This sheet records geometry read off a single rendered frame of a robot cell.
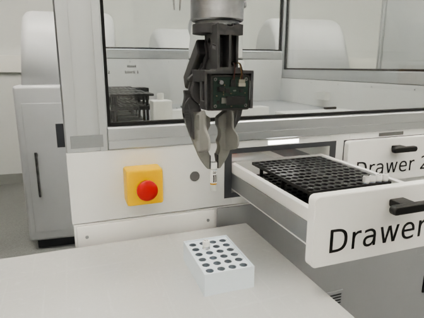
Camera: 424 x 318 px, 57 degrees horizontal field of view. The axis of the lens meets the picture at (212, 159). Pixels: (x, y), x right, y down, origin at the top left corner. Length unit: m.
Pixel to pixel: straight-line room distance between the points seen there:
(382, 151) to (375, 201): 0.45
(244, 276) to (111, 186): 0.33
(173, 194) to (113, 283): 0.25
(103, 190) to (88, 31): 0.30
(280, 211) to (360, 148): 0.39
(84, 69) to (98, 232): 0.32
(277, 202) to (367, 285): 0.59
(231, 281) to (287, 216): 0.14
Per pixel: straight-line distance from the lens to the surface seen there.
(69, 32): 0.78
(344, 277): 1.16
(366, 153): 1.04
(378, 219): 0.65
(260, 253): 0.77
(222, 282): 0.63
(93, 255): 0.79
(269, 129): 0.89
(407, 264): 1.30
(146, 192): 0.75
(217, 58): 0.53
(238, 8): 0.56
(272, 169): 0.81
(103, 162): 0.80
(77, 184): 0.80
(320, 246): 0.60
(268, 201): 0.72
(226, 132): 0.60
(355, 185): 0.75
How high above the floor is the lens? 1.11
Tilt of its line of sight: 13 degrees down
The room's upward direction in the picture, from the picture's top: straight up
